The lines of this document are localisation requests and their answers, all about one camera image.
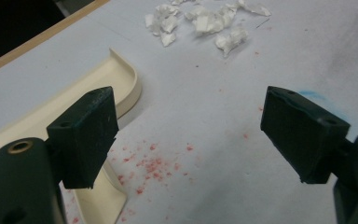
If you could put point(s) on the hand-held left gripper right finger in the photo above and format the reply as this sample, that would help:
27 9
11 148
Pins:
304 140

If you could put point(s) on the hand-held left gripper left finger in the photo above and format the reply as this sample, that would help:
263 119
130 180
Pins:
82 137

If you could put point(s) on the cream plastic dustpan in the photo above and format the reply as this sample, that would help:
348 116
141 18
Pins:
113 76

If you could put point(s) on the pile of white paper scraps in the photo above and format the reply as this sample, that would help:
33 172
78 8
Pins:
203 23

